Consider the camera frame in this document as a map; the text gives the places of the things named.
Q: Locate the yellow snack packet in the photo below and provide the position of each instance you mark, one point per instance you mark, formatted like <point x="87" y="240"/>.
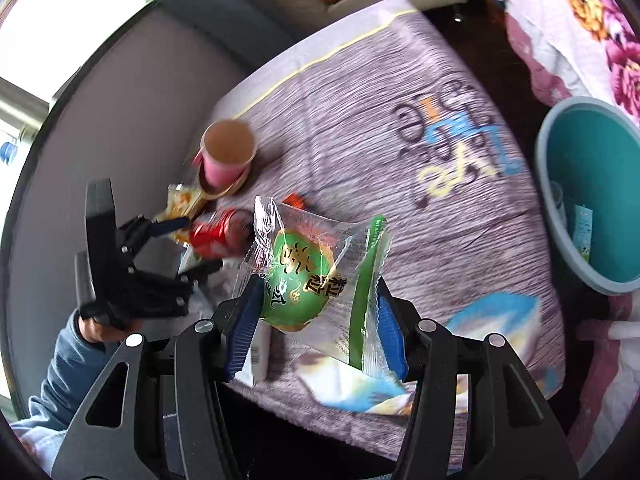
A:
<point x="182" y="202"/>

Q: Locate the pink floral blanket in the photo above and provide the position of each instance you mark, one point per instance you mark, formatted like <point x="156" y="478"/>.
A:
<point x="565" y="25"/>

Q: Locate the white green carton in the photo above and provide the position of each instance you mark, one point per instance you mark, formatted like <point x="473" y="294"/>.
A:
<point x="582" y="235"/>

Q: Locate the window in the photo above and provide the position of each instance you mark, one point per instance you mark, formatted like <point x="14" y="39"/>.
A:
<point x="60" y="25"/>

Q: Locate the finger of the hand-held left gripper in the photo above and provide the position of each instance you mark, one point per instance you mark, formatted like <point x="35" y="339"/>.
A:
<point x="200" y="271"/>
<point x="167" y="226"/>

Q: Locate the pink paper cup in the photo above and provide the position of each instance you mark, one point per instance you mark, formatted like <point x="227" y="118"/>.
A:
<point x="220" y="170"/>

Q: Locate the orange wrapper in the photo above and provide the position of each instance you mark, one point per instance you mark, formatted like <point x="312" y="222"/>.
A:
<point x="297" y="201"/>

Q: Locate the person's left forearm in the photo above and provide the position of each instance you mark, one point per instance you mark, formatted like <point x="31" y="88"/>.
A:
<point x="65" y="385"/>

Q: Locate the red drink can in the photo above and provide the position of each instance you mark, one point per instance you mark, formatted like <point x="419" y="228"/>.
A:
<point x="215" y="240"/>

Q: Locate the white tissue pack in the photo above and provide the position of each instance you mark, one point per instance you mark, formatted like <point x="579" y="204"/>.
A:
<point x="257" y="355"/>

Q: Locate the green clear snack packet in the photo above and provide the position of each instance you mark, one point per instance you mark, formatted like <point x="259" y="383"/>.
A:
<point x="300" y="280"/>

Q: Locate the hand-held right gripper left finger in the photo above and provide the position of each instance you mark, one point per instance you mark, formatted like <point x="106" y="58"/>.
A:
<point x="247" y="325"/>

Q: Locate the person's left hand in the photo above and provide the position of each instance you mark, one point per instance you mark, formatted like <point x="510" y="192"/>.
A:
<point x="100" y="334"/>

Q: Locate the teal trash bin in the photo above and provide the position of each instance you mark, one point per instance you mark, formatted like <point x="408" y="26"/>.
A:
<point x="610" y="185"/>

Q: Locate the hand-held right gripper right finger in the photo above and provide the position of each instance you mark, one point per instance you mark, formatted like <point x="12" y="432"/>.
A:
<point x="389" y="332"/>

